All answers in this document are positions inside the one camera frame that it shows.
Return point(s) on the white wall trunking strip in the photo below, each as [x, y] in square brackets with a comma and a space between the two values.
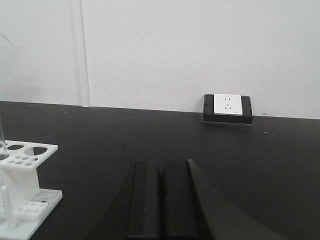
[80, 45]

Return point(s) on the black and white power socket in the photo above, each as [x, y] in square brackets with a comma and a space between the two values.
[227, 108]

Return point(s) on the white test tube rack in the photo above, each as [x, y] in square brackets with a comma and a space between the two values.
[24, 206]

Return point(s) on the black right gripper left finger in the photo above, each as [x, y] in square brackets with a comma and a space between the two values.
[134, 212]

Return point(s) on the tall clear glass test tube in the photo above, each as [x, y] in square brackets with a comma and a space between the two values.
[3, 146]

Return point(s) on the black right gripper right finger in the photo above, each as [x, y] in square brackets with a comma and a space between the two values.
[193, 209]

